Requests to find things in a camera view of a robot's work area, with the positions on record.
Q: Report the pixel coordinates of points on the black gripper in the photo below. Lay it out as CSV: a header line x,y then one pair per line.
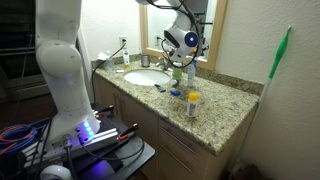
x,y
178,59

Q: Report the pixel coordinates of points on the green pump bottle black pump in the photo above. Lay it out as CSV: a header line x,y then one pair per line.
x,y
177,72

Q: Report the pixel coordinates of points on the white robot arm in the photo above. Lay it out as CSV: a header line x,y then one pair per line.
x,y
63,66

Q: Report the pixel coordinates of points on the clear spray bottle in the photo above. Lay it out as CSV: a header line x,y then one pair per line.
x,y
191,75

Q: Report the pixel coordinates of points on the white oval sink basin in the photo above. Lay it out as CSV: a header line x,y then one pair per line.
x,y
146,77

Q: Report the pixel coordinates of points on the white bottle yellow cap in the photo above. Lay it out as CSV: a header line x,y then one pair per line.
x,y
192,106

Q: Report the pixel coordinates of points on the clear bottle white cap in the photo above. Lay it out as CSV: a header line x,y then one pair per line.
x,y
109,61

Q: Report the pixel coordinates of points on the chrome faucet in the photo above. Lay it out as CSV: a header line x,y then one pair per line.
x,y
162,64

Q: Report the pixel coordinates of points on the stainless steel tumbler cup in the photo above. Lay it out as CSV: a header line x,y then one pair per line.
x,y
145,60

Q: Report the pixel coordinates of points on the wood framed mirror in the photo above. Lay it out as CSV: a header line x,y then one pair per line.
x,y
216,40

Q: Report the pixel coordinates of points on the white lotion tube yellow cap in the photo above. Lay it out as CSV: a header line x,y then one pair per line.
x,y
125,57

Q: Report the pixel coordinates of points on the wooden vanity cabinet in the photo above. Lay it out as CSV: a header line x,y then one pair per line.
x,y
143,126

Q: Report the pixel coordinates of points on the black orange clamp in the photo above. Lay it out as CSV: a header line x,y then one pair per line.
x,y
129,130
106,110

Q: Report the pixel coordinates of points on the black robot cart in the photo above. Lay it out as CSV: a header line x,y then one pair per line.
x,y
133,156

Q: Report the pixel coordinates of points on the white round device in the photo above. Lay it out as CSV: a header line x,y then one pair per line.
x,y
55,173

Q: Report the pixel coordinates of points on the white wall outlet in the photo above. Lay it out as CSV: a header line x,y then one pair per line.
x,y
122,38

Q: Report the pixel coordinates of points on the aluminium mounting rail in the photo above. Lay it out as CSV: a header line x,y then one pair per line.
x,y
96,140

